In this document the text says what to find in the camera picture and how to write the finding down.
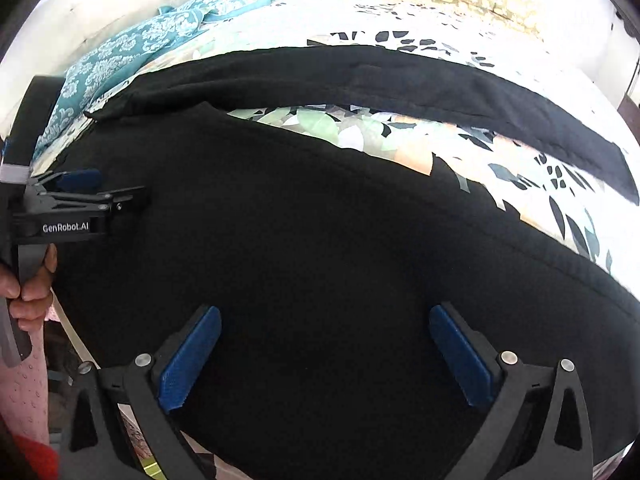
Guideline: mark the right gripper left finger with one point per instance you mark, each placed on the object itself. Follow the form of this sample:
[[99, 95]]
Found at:
[[96, 444]]

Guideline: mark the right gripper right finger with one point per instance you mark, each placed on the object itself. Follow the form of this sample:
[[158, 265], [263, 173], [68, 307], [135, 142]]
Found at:
[[536, 423]]

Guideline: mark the black pants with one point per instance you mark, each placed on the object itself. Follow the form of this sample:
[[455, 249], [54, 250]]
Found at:
[[325, 262]]

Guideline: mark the left hand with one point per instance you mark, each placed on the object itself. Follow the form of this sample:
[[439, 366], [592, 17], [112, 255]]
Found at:
[[30, 303]]

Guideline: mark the pink dotted pajama pants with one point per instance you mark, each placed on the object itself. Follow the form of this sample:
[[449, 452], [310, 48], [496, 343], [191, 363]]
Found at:
[[24, 394]]

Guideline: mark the near blue floral pillow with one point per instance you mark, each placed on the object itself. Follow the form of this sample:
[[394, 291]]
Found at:
[[85, 80]]

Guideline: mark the blue floral pillow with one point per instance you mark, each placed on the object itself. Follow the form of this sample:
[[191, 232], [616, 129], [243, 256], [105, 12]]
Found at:
[[174, 25], [85, 80]]

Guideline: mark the far blue floral pillow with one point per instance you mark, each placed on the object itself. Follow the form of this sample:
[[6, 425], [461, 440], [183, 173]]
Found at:
[[174, 25]]

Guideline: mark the floral bed sheet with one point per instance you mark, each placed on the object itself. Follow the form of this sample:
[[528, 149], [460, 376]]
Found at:
[[572, 205]]

